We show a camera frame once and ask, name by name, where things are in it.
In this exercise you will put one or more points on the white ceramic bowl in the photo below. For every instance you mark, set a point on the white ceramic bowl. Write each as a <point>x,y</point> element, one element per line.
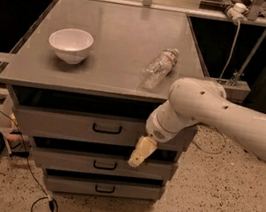
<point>71,45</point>

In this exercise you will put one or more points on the diagonal metal rod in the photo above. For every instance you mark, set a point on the diagonal metal rod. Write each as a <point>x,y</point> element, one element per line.
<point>236,76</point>

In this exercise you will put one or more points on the grey metal bracket block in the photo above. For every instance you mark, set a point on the grey metal bracket block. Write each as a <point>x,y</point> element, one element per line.
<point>235,93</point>

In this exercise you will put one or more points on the grey middle drawer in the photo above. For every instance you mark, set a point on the grey middle drawer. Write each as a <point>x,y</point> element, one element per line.
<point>57,159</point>

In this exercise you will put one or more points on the grey bottom drawer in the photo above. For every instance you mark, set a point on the grey bottom drawer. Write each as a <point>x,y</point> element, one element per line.
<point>104,188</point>

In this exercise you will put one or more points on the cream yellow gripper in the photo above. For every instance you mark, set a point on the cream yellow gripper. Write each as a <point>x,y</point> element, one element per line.
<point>154,129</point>

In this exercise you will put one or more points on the grey drawer cabinet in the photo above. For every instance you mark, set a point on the grey drawer cabinet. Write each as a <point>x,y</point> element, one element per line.
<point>107,82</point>

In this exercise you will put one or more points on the clear plastic water bottle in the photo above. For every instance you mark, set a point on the clear plastic water bottle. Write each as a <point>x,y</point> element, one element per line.
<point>152,74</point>

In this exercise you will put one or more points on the white power strip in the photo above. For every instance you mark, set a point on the white power strip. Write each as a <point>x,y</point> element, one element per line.
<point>233,11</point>

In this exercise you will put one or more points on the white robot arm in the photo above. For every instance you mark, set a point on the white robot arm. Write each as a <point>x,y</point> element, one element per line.
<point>193,101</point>

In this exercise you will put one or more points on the grey drawer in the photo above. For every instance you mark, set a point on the grey drawer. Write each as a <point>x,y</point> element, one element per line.
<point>57,159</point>
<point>104,188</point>
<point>77,126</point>

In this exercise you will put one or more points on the grey top drawer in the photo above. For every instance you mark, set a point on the grey top drawer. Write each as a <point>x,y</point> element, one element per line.
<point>77,126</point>

